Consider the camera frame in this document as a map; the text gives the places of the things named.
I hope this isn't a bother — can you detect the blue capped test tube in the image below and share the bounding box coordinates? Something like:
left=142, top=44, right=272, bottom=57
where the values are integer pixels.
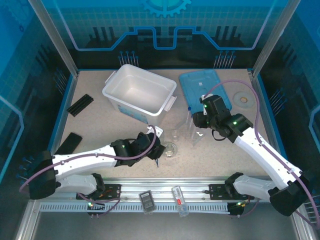
left=185, top=106, right=193, bottom=127

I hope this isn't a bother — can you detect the blue plastic bin lid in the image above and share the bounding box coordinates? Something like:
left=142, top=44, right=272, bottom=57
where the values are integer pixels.
left=178, top=69, right=232, bottom=113

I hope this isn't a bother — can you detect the white plastic storage bin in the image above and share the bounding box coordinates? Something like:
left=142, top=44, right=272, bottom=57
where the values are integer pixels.
left=101, top=64, right=178, bottom=126

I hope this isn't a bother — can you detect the clear acrylic tube rack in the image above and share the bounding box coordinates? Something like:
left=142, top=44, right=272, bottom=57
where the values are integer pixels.
left=174, top=112, right=207, bottom=147

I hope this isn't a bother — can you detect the round grey disc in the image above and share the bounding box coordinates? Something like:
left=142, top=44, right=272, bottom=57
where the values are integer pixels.
left=232, top=91, right=254, bottom=109

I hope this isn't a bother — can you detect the small black box device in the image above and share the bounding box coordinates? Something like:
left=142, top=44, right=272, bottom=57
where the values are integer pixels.
left=138, top=190, right=156, bottom=213

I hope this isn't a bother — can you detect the clear labelled box device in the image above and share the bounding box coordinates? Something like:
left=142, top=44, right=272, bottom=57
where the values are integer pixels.
left=171, top=186, right=190, bottom=217

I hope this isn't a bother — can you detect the black flat block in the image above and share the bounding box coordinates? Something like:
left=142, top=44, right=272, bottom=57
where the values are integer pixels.
left=55, top=132, right=83, bottom=155

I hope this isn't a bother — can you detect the black ridged rack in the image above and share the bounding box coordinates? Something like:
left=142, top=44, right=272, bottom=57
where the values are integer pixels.
left=66, top=93, right=95, bottom=118

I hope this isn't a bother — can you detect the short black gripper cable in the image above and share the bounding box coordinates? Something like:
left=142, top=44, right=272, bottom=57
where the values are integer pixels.
left=211, top=129, right=227, bottom=141

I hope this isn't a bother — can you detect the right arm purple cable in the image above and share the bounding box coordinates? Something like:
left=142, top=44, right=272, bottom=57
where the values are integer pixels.
left=201, top=79, right=320, bottom=230

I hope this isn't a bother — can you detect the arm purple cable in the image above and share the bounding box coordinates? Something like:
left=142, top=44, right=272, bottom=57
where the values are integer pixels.
left=201, top=79, right=320, bottom=230
left=19, top=124, right=159, bottom=194

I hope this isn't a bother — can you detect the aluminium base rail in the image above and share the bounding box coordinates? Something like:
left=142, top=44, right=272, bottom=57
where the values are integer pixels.
left=99, top=176, right=276, bottom=202

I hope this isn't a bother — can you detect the white slotted cable duct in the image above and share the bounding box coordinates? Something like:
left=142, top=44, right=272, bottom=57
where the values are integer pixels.
left=39, top=201, right=232, bottom=214

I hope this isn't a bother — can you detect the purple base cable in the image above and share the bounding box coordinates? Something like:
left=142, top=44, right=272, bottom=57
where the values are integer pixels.
left=239, top=197, right=261, bottom=217
left=76, top=194, right=123, bottom=217

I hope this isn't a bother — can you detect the aluminium frame post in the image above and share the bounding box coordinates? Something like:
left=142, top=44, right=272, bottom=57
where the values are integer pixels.
left=26, top=0, right=80, bottom=77
left=251, top=0, right=303, bottom=77

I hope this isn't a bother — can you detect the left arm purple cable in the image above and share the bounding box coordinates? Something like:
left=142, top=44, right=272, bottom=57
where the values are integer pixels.
left=19, top=124, right=159, bottom=194

